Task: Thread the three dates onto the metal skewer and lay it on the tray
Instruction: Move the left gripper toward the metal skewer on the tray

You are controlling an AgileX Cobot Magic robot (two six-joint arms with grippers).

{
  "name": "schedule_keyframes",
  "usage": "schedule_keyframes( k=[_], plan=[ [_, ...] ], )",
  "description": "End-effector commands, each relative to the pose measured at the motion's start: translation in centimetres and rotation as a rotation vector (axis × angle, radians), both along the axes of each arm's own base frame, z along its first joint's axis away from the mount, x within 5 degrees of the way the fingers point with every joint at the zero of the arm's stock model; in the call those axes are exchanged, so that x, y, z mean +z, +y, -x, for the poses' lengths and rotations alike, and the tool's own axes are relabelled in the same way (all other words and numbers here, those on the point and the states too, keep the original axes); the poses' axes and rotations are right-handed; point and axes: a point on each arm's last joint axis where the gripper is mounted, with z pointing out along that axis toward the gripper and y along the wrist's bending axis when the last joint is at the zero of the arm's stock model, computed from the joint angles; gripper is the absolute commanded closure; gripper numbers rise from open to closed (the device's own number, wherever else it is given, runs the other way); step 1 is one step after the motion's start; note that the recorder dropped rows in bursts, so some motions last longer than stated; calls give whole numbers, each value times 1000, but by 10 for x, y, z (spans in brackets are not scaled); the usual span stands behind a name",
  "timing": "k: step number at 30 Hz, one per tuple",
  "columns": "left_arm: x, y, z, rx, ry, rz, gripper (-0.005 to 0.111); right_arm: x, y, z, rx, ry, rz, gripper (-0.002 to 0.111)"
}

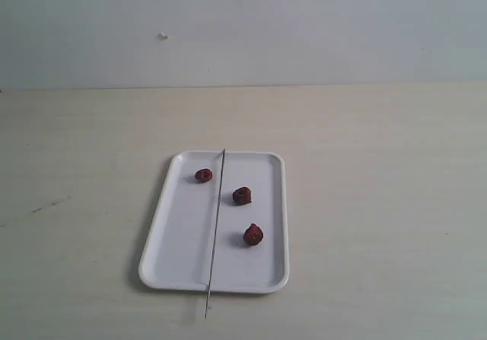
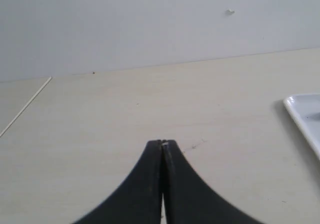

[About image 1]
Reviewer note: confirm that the white rectangular plastic tray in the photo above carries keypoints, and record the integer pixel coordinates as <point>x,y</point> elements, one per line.
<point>220,225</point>

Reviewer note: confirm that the thin metal skewer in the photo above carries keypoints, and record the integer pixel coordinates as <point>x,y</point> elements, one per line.
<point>217,215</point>

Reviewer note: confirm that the red dried fruit piece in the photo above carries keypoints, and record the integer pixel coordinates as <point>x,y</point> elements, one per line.
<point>253,235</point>
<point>242,196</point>
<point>204,175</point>

